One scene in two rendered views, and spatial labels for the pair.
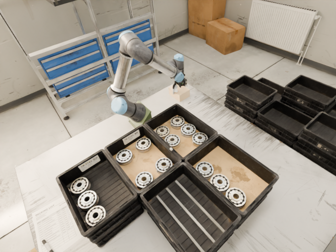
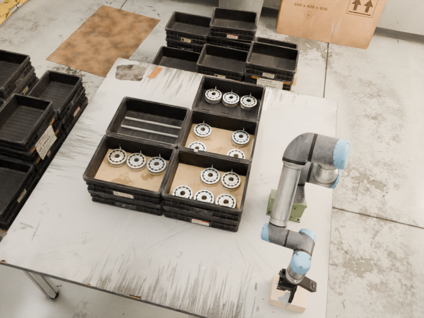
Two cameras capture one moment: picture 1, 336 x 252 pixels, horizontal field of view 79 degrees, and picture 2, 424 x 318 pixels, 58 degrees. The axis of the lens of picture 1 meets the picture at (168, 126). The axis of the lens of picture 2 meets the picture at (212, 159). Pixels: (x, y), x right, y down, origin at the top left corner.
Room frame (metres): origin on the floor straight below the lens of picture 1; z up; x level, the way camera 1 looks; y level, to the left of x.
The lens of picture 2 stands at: (1.62, -0.85, 2.48)
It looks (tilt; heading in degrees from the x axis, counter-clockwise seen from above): 52 degrees down; 133
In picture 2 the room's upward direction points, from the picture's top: 4 degrees clockwise
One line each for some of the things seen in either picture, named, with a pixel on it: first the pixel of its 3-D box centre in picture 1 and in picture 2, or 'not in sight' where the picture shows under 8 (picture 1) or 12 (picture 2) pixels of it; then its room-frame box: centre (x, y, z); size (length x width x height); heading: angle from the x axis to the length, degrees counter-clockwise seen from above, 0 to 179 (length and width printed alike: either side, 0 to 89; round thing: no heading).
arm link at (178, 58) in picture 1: (178, 61); (300, 264); (1.48, -0.15, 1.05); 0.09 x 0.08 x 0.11; 114
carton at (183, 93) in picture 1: (179, 91); (288, 293); (1.50, -0.14, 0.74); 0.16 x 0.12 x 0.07; 33
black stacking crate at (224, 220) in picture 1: (188, 210); (149, 127); (0.38, -0.05, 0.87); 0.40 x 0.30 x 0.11; 34
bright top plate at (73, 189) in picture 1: (79, 185); (248, 101); (0.60, 0.54, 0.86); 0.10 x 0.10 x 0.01
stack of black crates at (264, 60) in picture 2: not in sight; (269, 77); (0.21, 1.31, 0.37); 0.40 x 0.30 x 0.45; 33
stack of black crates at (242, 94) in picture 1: (246, 104); not in sight; (1.61, -0.88, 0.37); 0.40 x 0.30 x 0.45; 33
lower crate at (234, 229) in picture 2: not in sight; (206, 196); (0.88, -0.07, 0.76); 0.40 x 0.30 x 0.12; 34
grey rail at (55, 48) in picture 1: (97, 33); not in sight; (2.65, 0.73, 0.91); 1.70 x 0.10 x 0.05; 123
